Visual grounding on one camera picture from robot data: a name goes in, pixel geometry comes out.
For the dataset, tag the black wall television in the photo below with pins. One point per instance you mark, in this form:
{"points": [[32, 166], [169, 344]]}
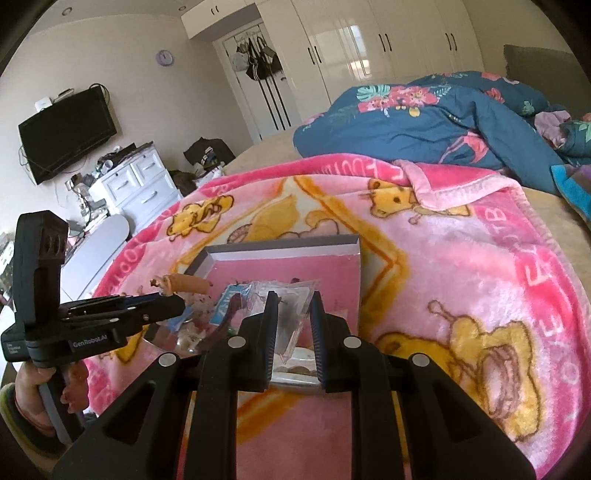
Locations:
{"points": [[62, 134]]}

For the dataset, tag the white rounded desk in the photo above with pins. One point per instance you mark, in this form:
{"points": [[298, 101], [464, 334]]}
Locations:
{"points": [[84, 270]]}

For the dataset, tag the teal label book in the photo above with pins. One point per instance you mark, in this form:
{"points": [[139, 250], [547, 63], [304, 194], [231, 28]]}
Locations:
{"points": [[221, 305]]}

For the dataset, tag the grey shallow cardboard box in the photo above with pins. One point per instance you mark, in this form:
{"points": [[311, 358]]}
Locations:
{"points": [[333, 262]]}

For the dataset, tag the white drawer dresser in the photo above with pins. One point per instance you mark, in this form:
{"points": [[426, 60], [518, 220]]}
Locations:
{"points": [[139, 188]]}

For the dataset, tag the person's left hand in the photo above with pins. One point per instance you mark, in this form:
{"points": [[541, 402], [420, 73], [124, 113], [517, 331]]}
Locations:
{"points": [[29, 401]]}

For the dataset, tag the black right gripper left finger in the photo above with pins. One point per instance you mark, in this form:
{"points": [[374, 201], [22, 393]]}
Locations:
{"points": [[177, 420]]}

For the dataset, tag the white card packet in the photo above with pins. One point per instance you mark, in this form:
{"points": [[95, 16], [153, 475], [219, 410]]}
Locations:
{"points": [[294, 301]]}

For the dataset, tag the pearl cluster hair clip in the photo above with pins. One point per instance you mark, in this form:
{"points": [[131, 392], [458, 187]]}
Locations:
{"points": [[187, 342]]}

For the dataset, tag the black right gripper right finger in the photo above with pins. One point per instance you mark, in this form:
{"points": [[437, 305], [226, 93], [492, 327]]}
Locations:
{"points": [[409, 418]]}

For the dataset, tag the grey upholstered headboard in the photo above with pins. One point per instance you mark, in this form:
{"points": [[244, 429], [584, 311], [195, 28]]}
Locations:
{"points": [[556, 74]]}

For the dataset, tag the black bag on floor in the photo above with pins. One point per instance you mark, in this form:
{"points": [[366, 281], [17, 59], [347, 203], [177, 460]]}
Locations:
{"points": [[207, 158]]}

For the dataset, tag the bags hanging on door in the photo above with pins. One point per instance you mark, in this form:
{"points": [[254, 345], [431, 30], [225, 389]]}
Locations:
{"points": [[256, 59]]}

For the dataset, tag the pink bear fleece blanket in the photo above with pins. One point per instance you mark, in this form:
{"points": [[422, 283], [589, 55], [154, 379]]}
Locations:
{"points": [[455, 263]]}

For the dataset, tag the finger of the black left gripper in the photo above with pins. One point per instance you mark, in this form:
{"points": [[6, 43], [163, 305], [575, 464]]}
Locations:
{"points": [[103, 305], [126, 323]]}

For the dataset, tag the sheer red-dotted bow clip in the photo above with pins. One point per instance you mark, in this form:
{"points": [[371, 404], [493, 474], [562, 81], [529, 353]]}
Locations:
{"points": [[201, 309]]}

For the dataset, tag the white wardrobe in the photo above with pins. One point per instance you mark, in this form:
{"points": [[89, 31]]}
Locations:
{"points": [[326, 47]]}

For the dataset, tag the striped purple blue pillow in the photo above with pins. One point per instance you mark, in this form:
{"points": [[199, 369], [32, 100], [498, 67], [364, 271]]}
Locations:
{"points": [[574, 185]]}

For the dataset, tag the round wall clock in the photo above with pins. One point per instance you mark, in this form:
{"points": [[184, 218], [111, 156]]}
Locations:
{"points": [[164, 58]]}

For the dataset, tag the blue floral duvet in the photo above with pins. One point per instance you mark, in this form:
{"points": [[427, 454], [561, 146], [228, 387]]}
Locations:
{"points": [[469, 118]]}

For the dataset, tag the white claw hair clip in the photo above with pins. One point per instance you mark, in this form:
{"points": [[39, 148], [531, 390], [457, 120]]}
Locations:
{"points": [[296, 374]]}

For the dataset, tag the blue square hair clip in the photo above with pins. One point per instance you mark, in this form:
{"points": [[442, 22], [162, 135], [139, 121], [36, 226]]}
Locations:
{"points": [[175, 323]]}

